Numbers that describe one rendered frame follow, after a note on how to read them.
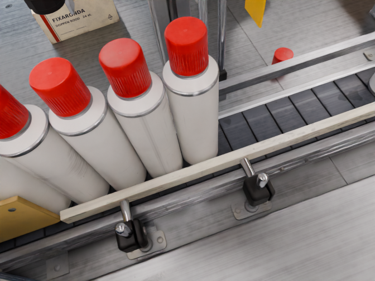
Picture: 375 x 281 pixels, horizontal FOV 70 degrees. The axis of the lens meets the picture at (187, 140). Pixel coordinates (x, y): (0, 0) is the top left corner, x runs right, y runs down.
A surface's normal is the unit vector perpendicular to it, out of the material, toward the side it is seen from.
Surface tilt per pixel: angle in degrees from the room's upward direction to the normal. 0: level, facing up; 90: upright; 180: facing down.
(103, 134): 90
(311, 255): 0
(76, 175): 90
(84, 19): 90
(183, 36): 2
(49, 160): 90
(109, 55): 2
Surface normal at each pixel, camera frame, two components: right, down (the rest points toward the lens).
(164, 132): 0.70, 0.59
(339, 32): -0.09, -0.48
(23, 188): 0.86, 0.40
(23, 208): 0.32, 0.81
